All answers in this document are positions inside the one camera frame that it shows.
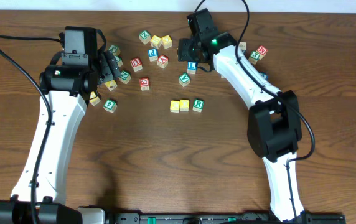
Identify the green block upper left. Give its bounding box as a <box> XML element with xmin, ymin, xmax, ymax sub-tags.
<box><xmin>108</xmin><ymin>44</ymin><xmax>121</xmax><ymax>56</ymax></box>

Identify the blue X block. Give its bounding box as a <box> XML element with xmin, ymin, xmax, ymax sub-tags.
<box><xmin>239</xmin><ymin>42</ymin><xmax>246</xmax><ymax>51</ymax></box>

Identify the green 4 block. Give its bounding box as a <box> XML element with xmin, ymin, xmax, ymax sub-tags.
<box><xmin>103</xmin><ymin>99</ymin><xmax>117</xmax><ymax>113</ymax></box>

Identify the green R block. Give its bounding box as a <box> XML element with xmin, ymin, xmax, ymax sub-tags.
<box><xmin>192</xmin><ymin>99</ymin><xmax>204</xmax><ymax>113</ymax></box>

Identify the yellow tilted block left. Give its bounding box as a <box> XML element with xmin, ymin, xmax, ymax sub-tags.
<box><xmin>105</xmin><ymin>80</ymin><xmax>118</xmax><ymax>91</ymax></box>

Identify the red A block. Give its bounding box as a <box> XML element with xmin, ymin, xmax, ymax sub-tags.
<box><xmin>157</xmin><ymin>55</ymin><xmax>169</xmax><ymax>68</ymax></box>

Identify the yellow o block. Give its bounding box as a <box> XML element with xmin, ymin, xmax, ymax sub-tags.
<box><xmin>161</xmin><ymin>35</ymin><xmax>172</xmax><ymax>49</ymax></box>
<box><xmin>179</xmin><ymin>99</ymin><xmax>190</xmax><ymax>112</ymax></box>

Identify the blue 2 block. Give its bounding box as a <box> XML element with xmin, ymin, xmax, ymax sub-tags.
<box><xmin>260</xmin><ymin>73</ymin><xmax>268</xmax><ymax>80</ymax></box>

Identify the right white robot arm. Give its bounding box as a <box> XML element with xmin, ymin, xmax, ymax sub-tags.
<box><xmin>177</xmin><ymin>33</ymin><xmax>304</xmax><ymax>222</ymax></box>

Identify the red U block left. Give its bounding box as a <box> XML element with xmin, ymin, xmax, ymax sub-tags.
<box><xmin>130</xmin><ymin>57</ymin><xmax>143</xmax><ymax>72</ymax></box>

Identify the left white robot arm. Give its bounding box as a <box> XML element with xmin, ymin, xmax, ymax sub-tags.
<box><xmin>0</xmin><ymin>50</ymin><xmax>121</xmax><ymax>223</ymax></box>

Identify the green V block centre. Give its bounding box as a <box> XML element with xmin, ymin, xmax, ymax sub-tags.
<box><xmin>179</xmin><ymin>73</ymin><xmax>191</xmax><ymax>87</ymax></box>

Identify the green J block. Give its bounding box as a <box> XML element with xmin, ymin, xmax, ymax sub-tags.
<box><xmin>248</xmin><ymin>51</ymin><xmax>261</xmax><ymax>65</ymax></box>

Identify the yellow block beside Z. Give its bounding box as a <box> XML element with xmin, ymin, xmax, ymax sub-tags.
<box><xmin>150</xmin><ymin>35</ymin><xmax>162</xmax><ymax>49</ymax></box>

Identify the green 7 block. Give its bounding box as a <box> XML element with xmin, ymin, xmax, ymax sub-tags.
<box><xmin>115</xmin><ymin>55</ymin><xmax>123</xmax><ymax>67</ymax></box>

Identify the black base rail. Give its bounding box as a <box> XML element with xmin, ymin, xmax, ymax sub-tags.
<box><xmin>105</xmin><ymin>212</ymin><xmax>346</xmax><ymax>224</ymax></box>

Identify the yellow c block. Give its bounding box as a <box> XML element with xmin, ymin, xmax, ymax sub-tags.
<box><xmin>170</xmin><ymin>100</ymin><xmax>180</xmax><ymax>113</ymax></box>
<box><xmin>89</xmin><ymin>91</ymin><xmax>101</xmax><ymax>106</ymax></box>

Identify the green N block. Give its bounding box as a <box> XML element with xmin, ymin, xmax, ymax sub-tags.
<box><xmin>119</xmin><ymin>70</ymin><xmax>131</xmax><ymax>84</ymax></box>

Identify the red M block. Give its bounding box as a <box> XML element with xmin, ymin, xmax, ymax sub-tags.
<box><xmin>256</xmin><ymin>45</ymin><xmax>268</xmax><ymax>60</ymax></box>

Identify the blue P block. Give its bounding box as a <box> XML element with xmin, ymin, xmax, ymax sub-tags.
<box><xmin>148</xmin><ymin>48</ymin><xmax>159</xmax><ymax>62</ymax></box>

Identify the yellow O block top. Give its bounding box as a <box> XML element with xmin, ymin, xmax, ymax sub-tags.
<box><xmin>161</xmin><ymin>35</ymin><xmax>172</xmax><ymax>49</ymax></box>

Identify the red E block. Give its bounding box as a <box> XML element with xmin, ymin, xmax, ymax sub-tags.
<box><xmin>139</xmin><ymin>77</ymin><xmax>150</xmax><ymax>91</ymax></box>

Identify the blue L block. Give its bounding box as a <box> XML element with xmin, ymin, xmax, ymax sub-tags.
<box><xmin>187</xmin><ymin>62</ymin><xmax>197</xmax><ymax>74</ymax></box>

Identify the green Z block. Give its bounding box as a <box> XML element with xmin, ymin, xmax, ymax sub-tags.
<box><xmin>139</xmin><ymin>30</ymin><xmax>151</xmax><ymax>44</ymax></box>

